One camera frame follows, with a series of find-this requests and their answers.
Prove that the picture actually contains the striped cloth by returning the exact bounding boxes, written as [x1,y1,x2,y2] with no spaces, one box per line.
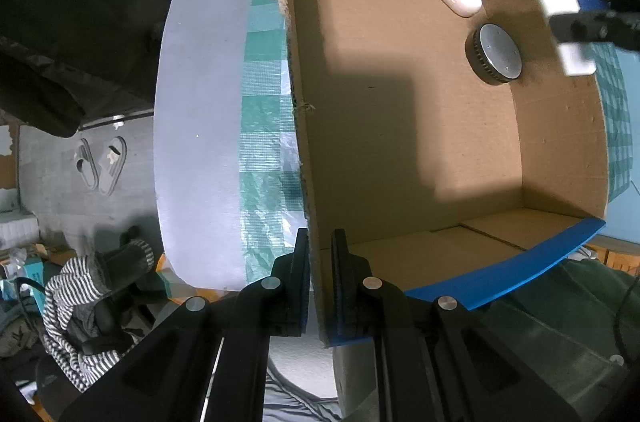
[42,239,156,393]

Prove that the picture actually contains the cardboard box blue rim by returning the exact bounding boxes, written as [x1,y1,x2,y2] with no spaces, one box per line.
[272,0,610,348]

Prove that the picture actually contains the teal cardboard box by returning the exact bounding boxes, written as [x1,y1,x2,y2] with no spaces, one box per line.
[0,252,48,298]

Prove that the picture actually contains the dark round tin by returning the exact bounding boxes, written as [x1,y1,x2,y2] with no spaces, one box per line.
[465,22,525,86]

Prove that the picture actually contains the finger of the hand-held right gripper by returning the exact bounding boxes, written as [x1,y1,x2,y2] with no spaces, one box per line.
[579,0,640,14]
[551,9,640,52]

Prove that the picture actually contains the green checked tablecloth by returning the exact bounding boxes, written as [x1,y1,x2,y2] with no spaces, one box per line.
[235,0,633,293]

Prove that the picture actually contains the grey slipper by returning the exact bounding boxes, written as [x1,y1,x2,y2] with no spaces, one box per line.
[75,138,101,190]
[97,136,128,195]

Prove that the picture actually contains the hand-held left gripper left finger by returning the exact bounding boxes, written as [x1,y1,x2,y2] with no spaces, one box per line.
[59,228,311,422]

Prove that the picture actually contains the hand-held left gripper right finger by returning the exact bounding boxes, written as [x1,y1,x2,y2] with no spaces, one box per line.
[332,228,581,422]

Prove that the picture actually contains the black plastic bag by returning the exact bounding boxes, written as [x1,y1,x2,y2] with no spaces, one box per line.
[0,0,176,138]

